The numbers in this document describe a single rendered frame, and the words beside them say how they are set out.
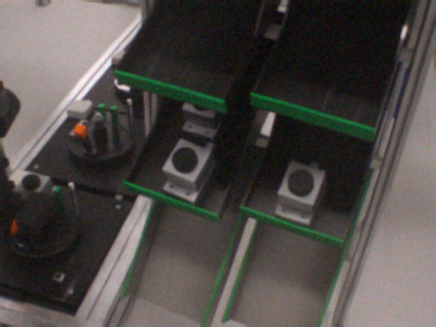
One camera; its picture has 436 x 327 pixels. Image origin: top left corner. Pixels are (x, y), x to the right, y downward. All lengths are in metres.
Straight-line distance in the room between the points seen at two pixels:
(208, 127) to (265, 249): 0.21
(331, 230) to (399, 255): 0.49
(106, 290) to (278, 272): 0.28
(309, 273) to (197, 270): 0.16
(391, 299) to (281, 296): 0.32
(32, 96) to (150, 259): 0.82
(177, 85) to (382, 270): 0.65
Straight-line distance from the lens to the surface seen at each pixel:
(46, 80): 1.61
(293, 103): 0.58
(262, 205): 0.68
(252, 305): 0.81
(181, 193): 0.66
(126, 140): 1.12
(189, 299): 0.82
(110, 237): 0.96
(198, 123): 0.69
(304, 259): 0.80
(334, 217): 0.68
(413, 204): 1.26
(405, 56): 0.65
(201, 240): 0.81
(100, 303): 0.88
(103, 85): 1.34
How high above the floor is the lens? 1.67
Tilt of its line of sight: 40 degrees down
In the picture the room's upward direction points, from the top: 3 degrees clockwise
